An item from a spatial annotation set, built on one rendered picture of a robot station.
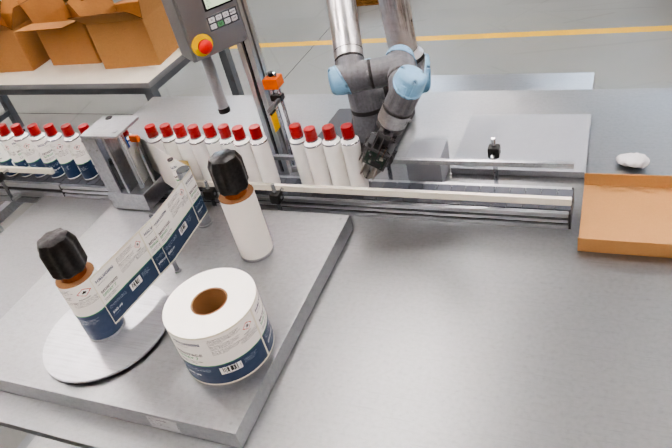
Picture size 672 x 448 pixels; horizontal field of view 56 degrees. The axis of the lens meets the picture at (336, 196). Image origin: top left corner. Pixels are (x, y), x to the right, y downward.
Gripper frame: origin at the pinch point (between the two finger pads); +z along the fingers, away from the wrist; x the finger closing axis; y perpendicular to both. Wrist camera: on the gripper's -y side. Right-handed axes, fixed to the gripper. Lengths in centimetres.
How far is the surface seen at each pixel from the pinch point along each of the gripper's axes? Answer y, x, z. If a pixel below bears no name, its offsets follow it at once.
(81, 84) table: -88, -154, 107
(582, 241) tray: 13, 52, -21
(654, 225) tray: 3, 66, -26
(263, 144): 1.7, -30.2, 5.9
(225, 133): 1.5, -41.8, 8.7
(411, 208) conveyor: 5.8, 14.4, -0.5
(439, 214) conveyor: 5.8, 21.5, -2.9
